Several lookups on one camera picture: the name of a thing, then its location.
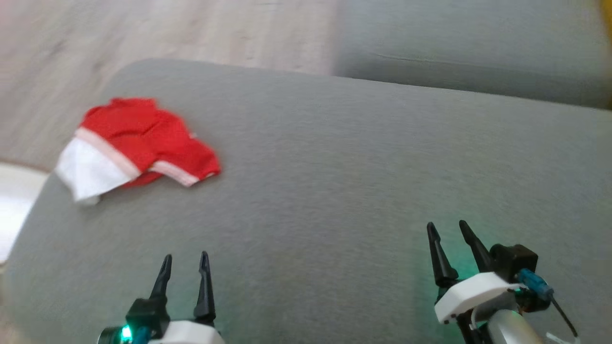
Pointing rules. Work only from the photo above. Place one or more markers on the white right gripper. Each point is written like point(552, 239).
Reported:
point(473, 291)

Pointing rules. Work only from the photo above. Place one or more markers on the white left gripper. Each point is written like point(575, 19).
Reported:
point(189, 334)

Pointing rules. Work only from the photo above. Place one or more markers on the red white striped garment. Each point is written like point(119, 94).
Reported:
point(143, 134)

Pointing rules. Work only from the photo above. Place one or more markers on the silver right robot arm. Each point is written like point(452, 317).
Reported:
point(514, 329)

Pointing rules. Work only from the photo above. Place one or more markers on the grey sofa seat cushion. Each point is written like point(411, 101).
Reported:
point(334, 167)

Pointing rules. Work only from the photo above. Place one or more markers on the white floor mat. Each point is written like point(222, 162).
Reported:
point(14, 205)

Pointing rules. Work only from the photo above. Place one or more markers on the grey sofa section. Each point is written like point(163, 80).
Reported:
point(454, 38)

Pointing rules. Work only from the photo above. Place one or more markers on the yellow furniture piece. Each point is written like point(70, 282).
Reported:
point(608, 12)

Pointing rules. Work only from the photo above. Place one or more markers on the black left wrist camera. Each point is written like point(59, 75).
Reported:
point(146, 313)

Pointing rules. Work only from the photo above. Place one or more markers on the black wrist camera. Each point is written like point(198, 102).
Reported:
point(146, 313)
point(514, 260)

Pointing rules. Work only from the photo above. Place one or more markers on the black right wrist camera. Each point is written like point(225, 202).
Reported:
point(514, 260)

